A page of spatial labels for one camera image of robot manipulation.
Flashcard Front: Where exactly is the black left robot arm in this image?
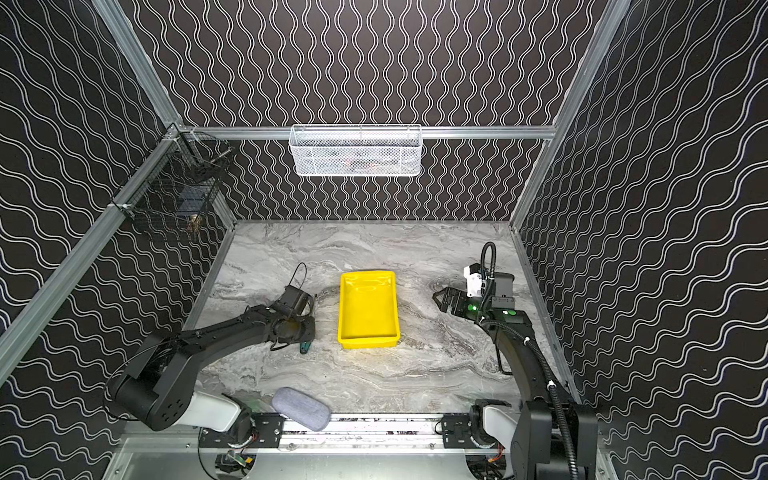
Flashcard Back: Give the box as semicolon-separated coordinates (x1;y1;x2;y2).
105;285;316;443

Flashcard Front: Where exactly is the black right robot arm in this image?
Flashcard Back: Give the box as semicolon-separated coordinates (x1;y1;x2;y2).
432;287;598;479

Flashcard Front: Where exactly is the yellow plastic bin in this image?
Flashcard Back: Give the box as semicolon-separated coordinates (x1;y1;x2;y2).
337;270;401;349

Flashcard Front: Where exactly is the grey fabric pad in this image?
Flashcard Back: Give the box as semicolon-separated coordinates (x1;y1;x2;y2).
271;387;332;432

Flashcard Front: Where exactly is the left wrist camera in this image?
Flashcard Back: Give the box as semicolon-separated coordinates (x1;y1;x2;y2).
279;285;312;315

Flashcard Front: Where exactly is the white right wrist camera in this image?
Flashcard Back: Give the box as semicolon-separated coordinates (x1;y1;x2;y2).
463;263;485;298

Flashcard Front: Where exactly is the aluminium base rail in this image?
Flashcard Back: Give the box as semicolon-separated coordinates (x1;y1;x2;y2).
197;410;511;454

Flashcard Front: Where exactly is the black corrugated cable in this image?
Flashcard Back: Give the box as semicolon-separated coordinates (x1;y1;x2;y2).
521;335;580;480

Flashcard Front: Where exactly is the white wire mesh basket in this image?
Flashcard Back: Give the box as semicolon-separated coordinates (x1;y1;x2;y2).
289;124;424;177

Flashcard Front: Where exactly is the black wire basket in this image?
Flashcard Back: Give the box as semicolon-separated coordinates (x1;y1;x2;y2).
117;127;234;243

